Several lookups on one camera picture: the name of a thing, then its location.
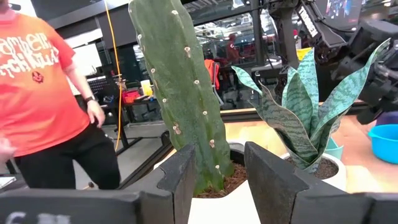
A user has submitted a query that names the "red storage bin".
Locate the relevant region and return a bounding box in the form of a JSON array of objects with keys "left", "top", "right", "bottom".
[{"left": 121, "top": 90, "right": 141, "bottom": 105}]

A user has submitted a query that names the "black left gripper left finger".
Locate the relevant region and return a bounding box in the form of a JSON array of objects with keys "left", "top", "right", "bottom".
[{"left": 123, "top": 143, "right": 197, "bottom": 224}]

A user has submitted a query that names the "striped green snake plant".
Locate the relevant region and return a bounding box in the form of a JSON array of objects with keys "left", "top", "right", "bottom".
[{"left": 231, "top": 38, "right": 392, "bottom": 174}]

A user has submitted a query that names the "white angular plant pot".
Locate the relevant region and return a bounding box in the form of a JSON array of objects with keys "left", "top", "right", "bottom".
[{"left": 153, "top": 140, "right": 262, "bottom": 224}]

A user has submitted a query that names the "tall green cactus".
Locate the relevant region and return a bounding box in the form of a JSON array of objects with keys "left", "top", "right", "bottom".
[{"left": 128, "top": 0, "right": 235, "bottom": 196}]

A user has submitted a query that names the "yellow translucent container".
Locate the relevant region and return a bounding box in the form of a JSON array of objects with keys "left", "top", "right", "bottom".
[{"left": 140, "top": 79, "right": 154, "bottom": 96}]

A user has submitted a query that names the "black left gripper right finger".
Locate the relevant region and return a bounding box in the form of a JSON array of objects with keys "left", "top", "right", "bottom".
[{"left": 244, "top": 141, "right": 374, "bottom": 224}]

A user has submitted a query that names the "person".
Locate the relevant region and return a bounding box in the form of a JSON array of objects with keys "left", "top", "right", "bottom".
[
  {"left": 225, "top": 32, "right": 243, "bottom": 65},
  {"left": 0, "top": 0, "right": 122, "bottom": 190}
]

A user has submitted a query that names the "yellow bucket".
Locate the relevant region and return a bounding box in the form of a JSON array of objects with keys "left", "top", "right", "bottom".
[{"left": 296, "top": 47, "right": 313, "bottom": 62}]

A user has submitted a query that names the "white round plant pot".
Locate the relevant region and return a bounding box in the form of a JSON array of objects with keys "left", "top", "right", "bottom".
[{"left": 279, "top": 151, "right": 348, "bottom": 192}]

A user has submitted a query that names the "orange jacket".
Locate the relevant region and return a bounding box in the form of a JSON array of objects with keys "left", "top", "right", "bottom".
[{"left": 204, "top": 58, "right": 221, "bottom": 91}]

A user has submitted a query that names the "yellow hanging cable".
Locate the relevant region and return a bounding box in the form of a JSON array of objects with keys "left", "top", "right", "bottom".
[{"left": 103, "top": 0, "right": 124, "bottom": 152}]

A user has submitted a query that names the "purple measuring cup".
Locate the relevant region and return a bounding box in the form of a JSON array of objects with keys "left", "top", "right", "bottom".
[{"left": 375, "top": 111, "right": 398, "bottom": 127}]

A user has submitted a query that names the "white whiteboard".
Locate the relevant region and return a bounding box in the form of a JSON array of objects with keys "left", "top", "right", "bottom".
[{"left": 63, "top": 42, "right": 103, "bottom": 96}]

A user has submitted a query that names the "dark wall screen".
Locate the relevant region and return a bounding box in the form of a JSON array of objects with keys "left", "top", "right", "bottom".
[{"left": 323, "top": 0, "right": 364, "bottom": 30}]

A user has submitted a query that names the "teal plastic basket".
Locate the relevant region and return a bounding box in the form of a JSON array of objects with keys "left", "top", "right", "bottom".
[{"left": 323, "top": 136, "right": 345, "bottom": 161}]

